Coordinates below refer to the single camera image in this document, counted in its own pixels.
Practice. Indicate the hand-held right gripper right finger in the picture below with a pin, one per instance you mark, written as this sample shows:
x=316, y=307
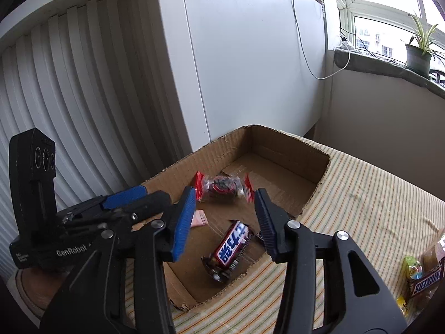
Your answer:
x=266, y=222

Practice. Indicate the yellow green candy packet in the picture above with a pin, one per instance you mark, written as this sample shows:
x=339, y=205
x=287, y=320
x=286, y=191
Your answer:
x=412, y=268

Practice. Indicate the red clear candy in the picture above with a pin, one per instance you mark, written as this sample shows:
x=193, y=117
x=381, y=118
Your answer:
x=222, y=184

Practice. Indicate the small pink packet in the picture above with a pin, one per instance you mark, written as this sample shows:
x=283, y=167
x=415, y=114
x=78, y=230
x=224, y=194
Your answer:
x=200, y=219

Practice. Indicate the round wooden stool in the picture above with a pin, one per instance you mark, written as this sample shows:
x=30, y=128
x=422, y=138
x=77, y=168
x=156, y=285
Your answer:
x=31, y=292

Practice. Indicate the red blue chocolate bar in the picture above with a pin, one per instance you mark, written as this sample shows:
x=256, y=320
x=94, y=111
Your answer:
x=231, y=243

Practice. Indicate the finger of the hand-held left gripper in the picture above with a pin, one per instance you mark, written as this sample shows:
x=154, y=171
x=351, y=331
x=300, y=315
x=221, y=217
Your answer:
x=153, y=203
x=125, y=196

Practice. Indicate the brown chocolate bar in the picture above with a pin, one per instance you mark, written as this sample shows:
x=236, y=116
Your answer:
x=426, y=280

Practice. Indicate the white window frame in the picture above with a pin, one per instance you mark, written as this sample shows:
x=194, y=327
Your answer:
x=347, y=10

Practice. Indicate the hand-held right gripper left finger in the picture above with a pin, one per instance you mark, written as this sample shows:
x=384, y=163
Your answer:
x=182, y=226

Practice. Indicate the grey windowsill cover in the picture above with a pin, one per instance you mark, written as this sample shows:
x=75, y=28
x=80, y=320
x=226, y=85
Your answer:
x=368, y=64

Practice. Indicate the large potted spider plant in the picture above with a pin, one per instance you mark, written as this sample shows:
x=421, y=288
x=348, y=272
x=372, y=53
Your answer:
x=419, y=54

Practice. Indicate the brown cardboard box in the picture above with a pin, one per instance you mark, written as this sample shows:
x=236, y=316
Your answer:
x=278, y=153

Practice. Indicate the striped beige tablecloth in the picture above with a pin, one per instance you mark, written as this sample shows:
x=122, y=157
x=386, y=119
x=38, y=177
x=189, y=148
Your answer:
x=365, y=208

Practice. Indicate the white ribbed radiator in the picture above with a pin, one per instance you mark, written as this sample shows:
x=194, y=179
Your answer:
x=69, y=94

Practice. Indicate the small yellow candy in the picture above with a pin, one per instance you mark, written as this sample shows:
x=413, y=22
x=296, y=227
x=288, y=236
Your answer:
x=405, y=306

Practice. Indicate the white charger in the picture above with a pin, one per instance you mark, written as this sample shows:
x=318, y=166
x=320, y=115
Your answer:
x=344, y=44

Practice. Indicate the white cabinet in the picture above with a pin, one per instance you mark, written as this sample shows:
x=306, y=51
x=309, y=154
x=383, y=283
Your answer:
x=243, y=59

